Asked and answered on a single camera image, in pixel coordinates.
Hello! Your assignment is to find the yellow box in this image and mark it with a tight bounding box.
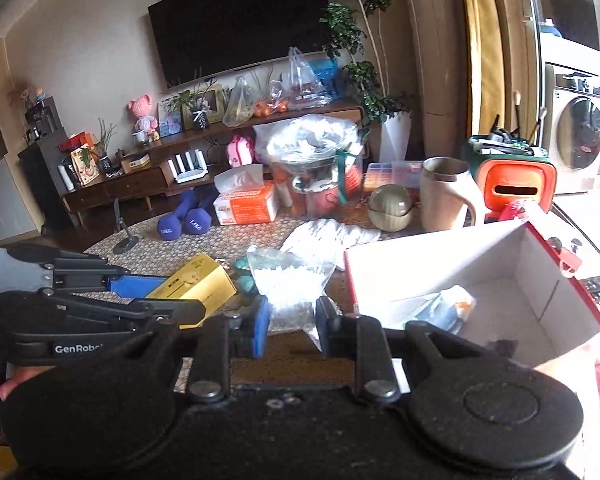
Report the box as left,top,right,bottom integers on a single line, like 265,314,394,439
147,254,237,328

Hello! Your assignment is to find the bag of white beads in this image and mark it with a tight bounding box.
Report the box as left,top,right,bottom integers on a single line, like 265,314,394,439
247,246,335,349

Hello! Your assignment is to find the blue white plastic packet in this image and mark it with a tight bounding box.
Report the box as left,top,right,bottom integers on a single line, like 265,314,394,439
406,285,477,335

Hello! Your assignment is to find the person's left hand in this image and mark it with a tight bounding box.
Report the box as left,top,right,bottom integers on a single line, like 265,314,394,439
0,366,50,401

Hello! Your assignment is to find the black phone stand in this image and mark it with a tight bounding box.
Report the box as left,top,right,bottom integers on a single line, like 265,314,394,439
112,197,138,255

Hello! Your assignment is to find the purple dumbbell left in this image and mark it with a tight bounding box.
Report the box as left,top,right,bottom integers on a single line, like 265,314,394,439
157,188,198,240

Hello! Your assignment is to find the purple dumbbell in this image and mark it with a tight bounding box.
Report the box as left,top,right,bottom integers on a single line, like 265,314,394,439
157,188,198,240
183,184,219,235

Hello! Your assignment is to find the purple dumbbell right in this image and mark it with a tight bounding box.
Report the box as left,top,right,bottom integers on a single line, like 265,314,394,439
183,184,219,235

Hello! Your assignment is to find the white crumpled paper towel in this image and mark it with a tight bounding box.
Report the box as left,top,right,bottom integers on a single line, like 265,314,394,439
280,219,381,271

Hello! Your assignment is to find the white wifi router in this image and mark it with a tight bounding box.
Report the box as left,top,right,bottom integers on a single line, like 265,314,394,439
166,148,209,184

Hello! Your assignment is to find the orange tissue pack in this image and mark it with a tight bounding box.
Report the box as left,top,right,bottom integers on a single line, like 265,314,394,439
213,164,279,226

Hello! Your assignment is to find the round cream ceramic jar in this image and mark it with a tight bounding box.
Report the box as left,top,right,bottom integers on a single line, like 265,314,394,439
367,184,414,232

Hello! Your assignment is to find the wooden tv cabinet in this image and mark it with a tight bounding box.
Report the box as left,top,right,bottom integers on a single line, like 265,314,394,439
62,100,363,223

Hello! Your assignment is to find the pink plush doll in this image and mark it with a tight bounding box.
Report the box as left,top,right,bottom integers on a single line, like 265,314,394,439
128,94,158,144

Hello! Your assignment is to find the pink bag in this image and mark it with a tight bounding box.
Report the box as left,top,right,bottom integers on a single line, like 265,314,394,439
226,133,254,168

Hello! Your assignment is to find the beige steel mug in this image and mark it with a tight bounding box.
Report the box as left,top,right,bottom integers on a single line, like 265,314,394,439
419,156,488,232

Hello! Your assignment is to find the large plastic bag with bowls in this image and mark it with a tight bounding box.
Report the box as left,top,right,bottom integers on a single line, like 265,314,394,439
253,114,364,219

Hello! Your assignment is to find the red cardboard box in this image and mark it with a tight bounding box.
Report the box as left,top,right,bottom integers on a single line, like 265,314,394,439
344,220,600,366

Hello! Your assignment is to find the clear bag on cabinet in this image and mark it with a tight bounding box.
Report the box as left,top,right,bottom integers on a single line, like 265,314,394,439
222,76,258,127

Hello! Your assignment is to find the black television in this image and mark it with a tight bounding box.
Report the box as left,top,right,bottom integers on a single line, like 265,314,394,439
148,0,328,87

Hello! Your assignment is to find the washing machine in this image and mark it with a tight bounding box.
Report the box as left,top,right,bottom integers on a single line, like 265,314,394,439
542,63,600,194

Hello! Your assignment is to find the potted green tree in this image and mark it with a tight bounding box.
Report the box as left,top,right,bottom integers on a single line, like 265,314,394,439
321,0,414,162

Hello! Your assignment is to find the photo frame with plant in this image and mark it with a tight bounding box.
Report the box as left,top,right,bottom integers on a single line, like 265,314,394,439
170,79,225,130

